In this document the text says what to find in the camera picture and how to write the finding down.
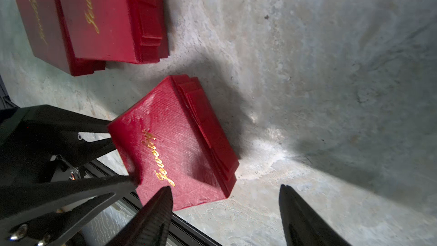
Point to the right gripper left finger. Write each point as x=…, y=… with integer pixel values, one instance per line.
x=150, y=226

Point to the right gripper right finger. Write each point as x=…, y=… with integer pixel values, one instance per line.
x=302, y=224

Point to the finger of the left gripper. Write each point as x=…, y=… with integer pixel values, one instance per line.
x=49, y=214
x=45, y=142

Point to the red jewelry box lid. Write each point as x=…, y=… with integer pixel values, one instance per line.
x=172, y=137

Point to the red jewelry box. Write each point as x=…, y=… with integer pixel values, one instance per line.
x=49, y=39
x=130, y=31

